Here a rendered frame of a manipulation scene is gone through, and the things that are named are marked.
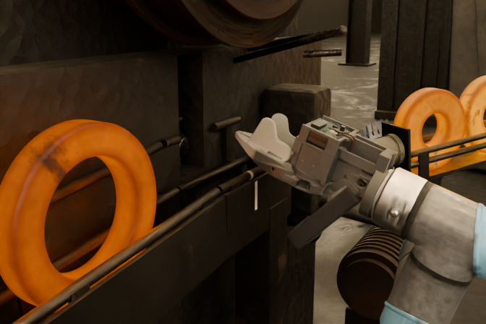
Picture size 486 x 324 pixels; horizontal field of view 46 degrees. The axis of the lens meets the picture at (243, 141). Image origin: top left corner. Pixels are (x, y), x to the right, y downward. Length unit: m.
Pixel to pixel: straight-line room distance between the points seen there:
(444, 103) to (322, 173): 0.47
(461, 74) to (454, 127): 2.31
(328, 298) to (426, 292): 1.27
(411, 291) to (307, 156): 0.20
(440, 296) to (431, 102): 0.49
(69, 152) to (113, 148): 0.05
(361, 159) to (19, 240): 0.40
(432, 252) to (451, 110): 0.50
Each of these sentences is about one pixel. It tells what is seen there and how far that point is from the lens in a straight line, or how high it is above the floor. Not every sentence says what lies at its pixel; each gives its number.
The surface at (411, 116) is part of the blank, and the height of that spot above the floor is 0.74.
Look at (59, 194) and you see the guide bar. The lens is 0.62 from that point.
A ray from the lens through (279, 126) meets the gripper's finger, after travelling 0.78.
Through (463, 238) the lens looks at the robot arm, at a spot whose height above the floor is 0.68.
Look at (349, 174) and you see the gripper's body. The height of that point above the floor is 0.73.
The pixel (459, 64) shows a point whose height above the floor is 0.61.
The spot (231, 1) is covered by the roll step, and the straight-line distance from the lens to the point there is 0.66.
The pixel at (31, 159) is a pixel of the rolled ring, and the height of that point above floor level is 0.80.
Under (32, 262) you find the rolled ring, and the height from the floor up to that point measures 0.72.
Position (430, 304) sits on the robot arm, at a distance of 0.72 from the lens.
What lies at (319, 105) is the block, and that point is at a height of 0.77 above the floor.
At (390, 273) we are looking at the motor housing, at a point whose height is 0.50.
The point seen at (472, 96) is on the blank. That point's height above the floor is 0.76.
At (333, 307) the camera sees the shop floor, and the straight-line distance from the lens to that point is 1.92.
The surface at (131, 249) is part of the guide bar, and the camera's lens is 0.59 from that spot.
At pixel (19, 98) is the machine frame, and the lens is 0.59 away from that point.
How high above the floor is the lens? 0.93
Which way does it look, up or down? 13 degrees down
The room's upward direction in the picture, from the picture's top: straight up
